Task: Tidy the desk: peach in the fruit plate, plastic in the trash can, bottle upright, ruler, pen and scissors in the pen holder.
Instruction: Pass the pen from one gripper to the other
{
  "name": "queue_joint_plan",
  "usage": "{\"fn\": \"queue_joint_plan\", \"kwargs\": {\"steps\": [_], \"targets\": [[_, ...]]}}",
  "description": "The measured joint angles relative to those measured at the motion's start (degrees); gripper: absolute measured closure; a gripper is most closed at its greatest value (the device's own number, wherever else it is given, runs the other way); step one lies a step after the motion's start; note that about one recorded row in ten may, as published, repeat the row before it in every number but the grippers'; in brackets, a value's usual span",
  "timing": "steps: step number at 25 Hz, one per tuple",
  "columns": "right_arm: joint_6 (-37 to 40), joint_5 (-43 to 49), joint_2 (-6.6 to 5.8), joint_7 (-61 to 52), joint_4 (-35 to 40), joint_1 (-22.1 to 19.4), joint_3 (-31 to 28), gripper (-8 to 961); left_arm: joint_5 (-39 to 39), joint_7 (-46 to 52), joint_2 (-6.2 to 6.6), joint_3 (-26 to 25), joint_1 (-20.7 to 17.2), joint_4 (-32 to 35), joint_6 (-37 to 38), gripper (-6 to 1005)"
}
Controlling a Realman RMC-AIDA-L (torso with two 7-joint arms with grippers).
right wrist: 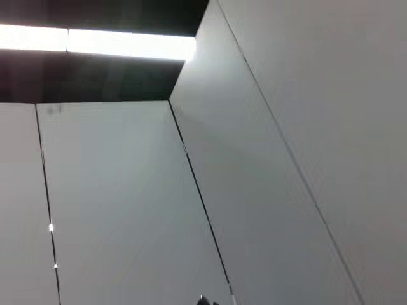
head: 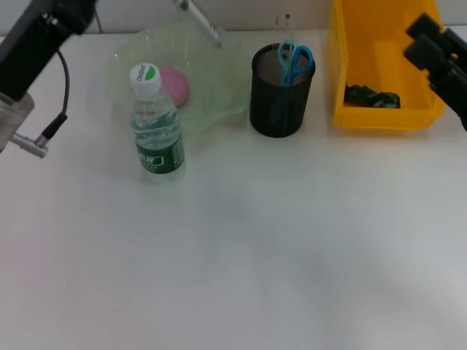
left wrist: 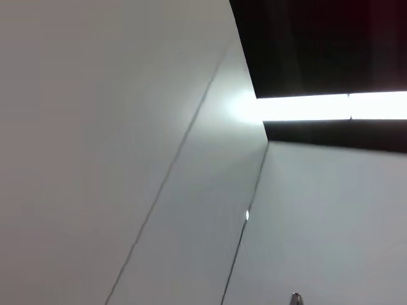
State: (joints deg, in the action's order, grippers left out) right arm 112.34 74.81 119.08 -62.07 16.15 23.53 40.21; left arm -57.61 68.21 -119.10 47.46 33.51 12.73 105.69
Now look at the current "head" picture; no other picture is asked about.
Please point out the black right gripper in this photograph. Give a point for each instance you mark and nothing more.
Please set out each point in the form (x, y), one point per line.
(454, 80)

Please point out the silver white ballpoint pen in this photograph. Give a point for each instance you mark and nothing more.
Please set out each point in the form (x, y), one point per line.
(200, 20)

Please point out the clear plastic ruler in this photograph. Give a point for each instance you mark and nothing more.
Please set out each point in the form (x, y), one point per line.
(286, 25)

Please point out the green plastic wrapper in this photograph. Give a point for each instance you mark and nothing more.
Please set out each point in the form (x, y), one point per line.
(368, 96)

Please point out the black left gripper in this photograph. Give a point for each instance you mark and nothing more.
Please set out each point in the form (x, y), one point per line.
(33, 47)

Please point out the yellow plastic storage bin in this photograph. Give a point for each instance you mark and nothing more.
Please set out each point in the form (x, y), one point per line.
(365, 118)

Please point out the blue teal sheathed scissors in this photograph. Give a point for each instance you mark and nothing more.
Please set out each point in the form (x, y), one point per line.
(288, 78)

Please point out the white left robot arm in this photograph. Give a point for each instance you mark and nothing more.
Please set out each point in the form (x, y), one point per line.
(12, 116)

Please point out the black mesh pen holder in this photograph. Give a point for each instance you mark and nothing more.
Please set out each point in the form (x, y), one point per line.
(262, 113)

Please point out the pink peach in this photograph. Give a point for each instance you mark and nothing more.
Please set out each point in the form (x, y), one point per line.
(178, 85)

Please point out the translucent green wavy fruit bowl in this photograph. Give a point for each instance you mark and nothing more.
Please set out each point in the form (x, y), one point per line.
(211, 80)

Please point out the clear water bottle green label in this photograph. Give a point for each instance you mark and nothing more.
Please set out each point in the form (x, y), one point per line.
(157, 146)

